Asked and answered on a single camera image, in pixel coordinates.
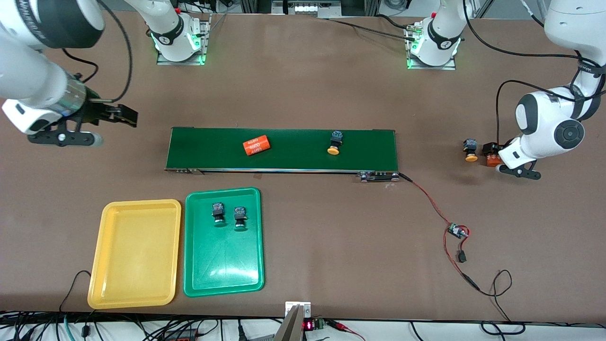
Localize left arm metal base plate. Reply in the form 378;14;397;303
405;24;457;71

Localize green plastic tray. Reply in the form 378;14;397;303
183;187;265;298

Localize thin black curved cable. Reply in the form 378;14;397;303
59;270;93;314

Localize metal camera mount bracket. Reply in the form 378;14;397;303
274;301;312;341

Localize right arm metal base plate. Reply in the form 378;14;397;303
156;13;212;66

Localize red clip lead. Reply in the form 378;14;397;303
327;320;366;341

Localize background electronics unit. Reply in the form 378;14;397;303
272;0;342;18

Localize thin black looped cable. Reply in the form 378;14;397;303
478;269;527;335

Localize green mushroom push button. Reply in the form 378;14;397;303
232;206;249;233
211;202;227;228

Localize green conveyor belt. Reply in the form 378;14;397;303
164;126;401;183

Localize yellow plastic tray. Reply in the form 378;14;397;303
87;199;182;310

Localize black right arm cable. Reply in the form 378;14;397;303
62;0;134;104

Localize black cable to arm base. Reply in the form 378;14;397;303
327;14;420;41

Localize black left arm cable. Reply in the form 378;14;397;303
463;0;606;145

